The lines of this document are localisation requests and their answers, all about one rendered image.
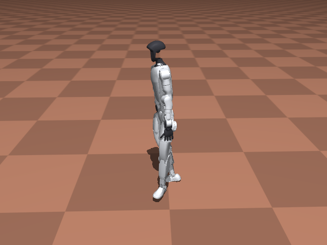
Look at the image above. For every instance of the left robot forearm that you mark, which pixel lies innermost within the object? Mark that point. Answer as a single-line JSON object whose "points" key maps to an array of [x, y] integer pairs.
{"points": [[168, 111]]}

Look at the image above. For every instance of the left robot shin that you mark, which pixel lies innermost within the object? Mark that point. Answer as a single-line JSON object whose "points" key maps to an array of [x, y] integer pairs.
{"points": [[163, 171]]}

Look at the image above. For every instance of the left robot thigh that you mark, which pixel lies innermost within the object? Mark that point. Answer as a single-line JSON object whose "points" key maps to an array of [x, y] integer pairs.
{"points": [[165, 145]]}

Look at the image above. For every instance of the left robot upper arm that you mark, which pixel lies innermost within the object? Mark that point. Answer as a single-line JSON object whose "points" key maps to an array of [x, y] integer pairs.
{"points": [[165, 78]]}

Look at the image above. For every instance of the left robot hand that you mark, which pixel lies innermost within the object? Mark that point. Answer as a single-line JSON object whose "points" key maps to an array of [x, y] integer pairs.
{"points": [[167, 133]]}

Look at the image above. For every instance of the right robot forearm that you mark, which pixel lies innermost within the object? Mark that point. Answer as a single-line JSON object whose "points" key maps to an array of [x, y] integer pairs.
{"points": [[156, 103]]}

